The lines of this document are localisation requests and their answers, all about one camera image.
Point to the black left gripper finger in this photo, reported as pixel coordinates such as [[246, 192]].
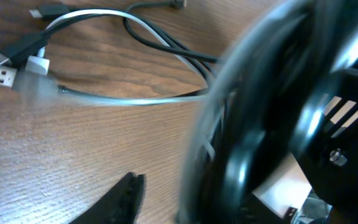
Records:
[[120, 205]]

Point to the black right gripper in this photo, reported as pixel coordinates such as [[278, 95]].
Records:
[[330, 162]]

